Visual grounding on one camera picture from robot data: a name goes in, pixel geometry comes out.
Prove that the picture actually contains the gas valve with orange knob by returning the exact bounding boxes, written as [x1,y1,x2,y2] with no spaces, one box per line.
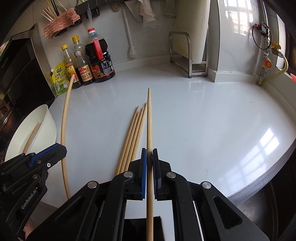
[259,53,273,81]

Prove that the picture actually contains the yellow green refill pouch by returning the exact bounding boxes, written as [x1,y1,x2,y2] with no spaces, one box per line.
[51,62,70,95]

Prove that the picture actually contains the clear vinegar bottle yellow cap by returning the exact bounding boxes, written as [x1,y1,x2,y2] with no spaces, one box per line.
[72,35,94,85]

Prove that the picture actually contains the left hand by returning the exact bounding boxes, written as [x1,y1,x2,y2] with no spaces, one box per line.
[18,218,35,241]

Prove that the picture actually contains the wooden chopstick in basin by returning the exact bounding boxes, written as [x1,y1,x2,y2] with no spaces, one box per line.
[23,123,41,153]

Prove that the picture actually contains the beige hanging rag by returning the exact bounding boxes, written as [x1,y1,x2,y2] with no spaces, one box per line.
[125,0,157,29]

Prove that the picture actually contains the chopsticks in wall holder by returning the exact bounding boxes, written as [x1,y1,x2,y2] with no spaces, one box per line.
[42,0,67,21]

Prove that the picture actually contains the white round basin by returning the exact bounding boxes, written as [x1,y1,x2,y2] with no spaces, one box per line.
[4,104,57,161]

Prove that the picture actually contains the pink striped dish cloth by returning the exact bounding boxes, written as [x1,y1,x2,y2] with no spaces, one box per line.
[44,8,80,39]

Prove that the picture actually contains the white long-handled brush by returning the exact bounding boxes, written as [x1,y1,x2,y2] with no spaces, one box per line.
[121,2,137,59]

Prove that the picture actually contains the large dark soy sauce bottle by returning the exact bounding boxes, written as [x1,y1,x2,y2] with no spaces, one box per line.
[85,28,115,83]

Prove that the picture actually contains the yellow gas hose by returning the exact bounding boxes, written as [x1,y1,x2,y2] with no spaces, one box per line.
[257,43,290,87]

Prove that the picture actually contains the black cable loop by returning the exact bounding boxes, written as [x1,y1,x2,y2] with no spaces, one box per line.
[251,22,272,51]

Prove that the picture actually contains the white cutting board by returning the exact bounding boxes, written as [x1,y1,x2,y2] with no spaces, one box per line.
[173,0,210,64]

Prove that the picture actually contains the amber oil bottle yellow cap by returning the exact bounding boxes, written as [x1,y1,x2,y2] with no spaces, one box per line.
[61,44,82,89]

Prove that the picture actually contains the steel cutting board rack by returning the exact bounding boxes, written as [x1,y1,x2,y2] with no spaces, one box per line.
[169,31,209,78]

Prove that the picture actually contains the wooden chopstick on counter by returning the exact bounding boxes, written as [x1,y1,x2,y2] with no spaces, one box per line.
[131,103,147,161]
[114,106,139,176]
[116,107,141,174]
[124,107,144,171]

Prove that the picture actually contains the long curved wooden chopstick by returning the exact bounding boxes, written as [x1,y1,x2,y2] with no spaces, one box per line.
[61,74,74,199]

